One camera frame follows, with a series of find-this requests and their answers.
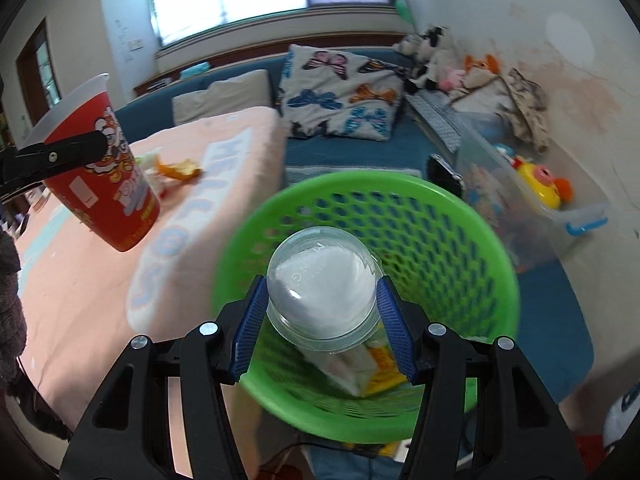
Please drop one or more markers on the clear plastic storage box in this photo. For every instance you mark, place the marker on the clear plastic storage box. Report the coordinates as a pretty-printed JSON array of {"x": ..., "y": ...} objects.
[{"x": 500, "y": 200}]

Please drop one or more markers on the beige pillow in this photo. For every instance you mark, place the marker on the beige pillow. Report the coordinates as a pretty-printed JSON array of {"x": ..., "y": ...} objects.
[{"x": 225, "y": 95}]

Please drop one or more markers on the wooden window ledge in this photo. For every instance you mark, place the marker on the wooden window ledge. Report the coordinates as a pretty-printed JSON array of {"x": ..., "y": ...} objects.
[{"x": 280, "y": 52}]

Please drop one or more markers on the blue denim cloth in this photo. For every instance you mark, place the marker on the blue denim cloth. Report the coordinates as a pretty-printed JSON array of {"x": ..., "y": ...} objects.
[{"x": 350, "y": 465}]

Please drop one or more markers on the blue sofa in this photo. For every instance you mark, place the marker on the blue sofa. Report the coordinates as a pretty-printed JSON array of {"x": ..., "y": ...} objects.
[{"x": 350, "y": 155}]

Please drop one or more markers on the black object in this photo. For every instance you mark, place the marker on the black object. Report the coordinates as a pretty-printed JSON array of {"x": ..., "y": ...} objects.
[{"x": 445, "y": 175}]

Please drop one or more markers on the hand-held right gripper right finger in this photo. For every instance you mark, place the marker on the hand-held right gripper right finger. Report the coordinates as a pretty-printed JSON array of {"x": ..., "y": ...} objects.
[{"x": 397, "y": 330}]

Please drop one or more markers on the wooden door frame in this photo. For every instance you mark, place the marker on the wooden door frame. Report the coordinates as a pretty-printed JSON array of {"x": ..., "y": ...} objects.
[{"x": 22, "y": 75}]

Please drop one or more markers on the yellow snack bag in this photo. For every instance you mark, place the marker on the yellow snack bag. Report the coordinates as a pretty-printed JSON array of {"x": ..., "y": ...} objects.
[{"x": 182, "y": 170}]

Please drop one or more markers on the yellow duck toy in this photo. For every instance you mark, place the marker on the yellow duck toy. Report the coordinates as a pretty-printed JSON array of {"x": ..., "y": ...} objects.
[{"x": 540, "y": 182}]

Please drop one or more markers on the dark book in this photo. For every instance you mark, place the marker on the dark book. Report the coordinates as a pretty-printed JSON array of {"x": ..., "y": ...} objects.
[{"x": 157, "y": 82}]

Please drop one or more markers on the orange fox plush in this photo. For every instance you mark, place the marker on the orange fox plush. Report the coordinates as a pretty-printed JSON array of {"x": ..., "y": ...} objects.
[{"x": 480, "y": 65}]

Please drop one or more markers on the pink plush toy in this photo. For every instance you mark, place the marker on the pink plush toy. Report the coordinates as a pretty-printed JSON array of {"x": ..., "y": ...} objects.
[{"x": 452, "y": 77}]

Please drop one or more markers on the clear plastic cup with lid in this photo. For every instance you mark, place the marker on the clear plastic cup with lid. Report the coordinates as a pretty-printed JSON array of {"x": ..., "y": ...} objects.
[{"x": 320, "y": 280}]

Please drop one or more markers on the grey patterned mat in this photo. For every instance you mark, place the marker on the grey patterned mat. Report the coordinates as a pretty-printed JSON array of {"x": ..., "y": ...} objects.
[{"x": 435, "y": 115}]

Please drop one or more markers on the pink printed blanket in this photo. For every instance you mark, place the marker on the pink printed blanket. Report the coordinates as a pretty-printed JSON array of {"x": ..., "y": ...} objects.
[{"x": 65, "y": 310}]

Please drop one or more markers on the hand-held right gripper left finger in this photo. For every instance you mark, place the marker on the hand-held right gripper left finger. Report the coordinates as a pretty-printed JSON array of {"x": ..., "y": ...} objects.
[{"x": 247, "y": 330}]

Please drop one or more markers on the green plastic basket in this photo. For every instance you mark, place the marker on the green plastic basket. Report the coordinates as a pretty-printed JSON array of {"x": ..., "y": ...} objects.
[{"x": 350, "y": 180}]

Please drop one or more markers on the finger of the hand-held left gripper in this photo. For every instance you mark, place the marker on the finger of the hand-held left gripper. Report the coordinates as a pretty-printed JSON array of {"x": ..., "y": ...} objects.
[{"x": 60, "y": 152}]

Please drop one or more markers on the teal tissue pack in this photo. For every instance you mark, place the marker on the teal tissue pack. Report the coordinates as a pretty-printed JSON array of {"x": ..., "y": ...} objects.
[{"x": 195, "y": 71}]

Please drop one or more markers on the red noodle cup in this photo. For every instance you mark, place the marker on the red noodle cup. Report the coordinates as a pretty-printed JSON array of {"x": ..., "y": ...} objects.
[{"x": 110, "y": 200}]

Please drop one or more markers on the butterfly print pillow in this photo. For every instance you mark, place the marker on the butterfly print pillow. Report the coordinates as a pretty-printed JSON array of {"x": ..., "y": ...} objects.
[{"x": 340, "y": 95}]

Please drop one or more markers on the white and blue plush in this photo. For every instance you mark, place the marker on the white and blue plush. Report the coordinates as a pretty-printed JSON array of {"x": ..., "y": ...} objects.
[{"x": 620, "y": 415}]

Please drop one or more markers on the grey plush toy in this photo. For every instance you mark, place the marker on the grey plush toy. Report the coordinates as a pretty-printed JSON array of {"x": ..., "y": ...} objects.
[{"x": 405, "y": 45}]

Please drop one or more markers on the red plastic object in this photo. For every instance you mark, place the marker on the red plastic object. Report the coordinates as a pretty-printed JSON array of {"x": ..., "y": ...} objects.
[{"x": 590, "y": 455}]

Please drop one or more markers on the person's left forearm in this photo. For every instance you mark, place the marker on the person's left forearm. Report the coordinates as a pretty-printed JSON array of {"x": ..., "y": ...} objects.
[{"x": 10, "y": 310}]

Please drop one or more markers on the wall switch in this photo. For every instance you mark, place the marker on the wall switch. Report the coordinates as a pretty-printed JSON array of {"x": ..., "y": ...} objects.
[{"x": 134, "y": 44}]

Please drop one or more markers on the black and white cow plush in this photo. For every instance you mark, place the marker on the black and white cow plush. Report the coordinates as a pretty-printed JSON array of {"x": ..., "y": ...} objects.
[
  {"x": 425, "y": 77},
  {"x": 430, "y": 40}
]

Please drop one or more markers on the beige printed cloth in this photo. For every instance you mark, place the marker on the beige printed cloth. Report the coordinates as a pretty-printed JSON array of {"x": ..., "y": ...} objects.
[{"x": 525, "y": 105}]

